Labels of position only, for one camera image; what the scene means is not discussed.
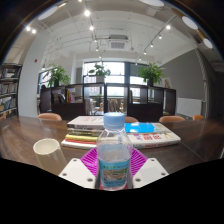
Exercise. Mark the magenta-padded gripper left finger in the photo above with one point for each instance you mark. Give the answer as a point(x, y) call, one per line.
point(76, 172)

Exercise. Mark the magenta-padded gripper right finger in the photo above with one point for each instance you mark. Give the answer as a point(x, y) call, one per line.
point(150, 171)

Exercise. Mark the clear water bottle blue cap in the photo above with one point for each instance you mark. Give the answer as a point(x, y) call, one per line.
point(114, 153)

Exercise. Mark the white book red edge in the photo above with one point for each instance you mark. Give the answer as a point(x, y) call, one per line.
point(78, 144)

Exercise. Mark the cream ceramic cup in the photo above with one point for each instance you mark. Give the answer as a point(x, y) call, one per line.
point(50, 155)

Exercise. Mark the large white book red print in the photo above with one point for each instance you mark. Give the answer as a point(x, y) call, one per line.
point(155, 139)

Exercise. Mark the yellow spined book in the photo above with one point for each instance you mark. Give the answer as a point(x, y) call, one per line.
point(80, 137)

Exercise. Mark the thin blue book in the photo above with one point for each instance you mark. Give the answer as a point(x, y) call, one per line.
point(140, 127)

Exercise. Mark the grey white covered book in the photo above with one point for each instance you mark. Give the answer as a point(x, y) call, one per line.
point(86, 122)

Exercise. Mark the orange chairs group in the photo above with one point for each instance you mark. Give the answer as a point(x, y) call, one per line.
point(49, 116)

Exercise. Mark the dark cubby shelf unit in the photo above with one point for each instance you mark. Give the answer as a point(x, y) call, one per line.
point(140, 106)

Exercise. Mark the bushy potted plant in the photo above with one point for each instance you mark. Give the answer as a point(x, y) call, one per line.
point(56, 76)

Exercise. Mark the wide green potted plant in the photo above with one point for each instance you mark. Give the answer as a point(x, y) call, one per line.
point(151, 73)

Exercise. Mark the small leafy potted plant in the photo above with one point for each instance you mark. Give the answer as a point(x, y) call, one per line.
point(99, 71)

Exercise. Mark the tall bookshelf with books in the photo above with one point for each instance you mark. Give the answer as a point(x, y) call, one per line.
point(8, 90)

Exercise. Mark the ceiling air conditioner unit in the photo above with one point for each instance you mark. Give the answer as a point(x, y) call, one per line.
point(118, 42)

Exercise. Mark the ceiling spot lights group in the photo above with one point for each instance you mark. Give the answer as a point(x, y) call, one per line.
point(87, 13)

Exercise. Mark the white wall radiator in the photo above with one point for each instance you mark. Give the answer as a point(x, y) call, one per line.
point(189, 107)

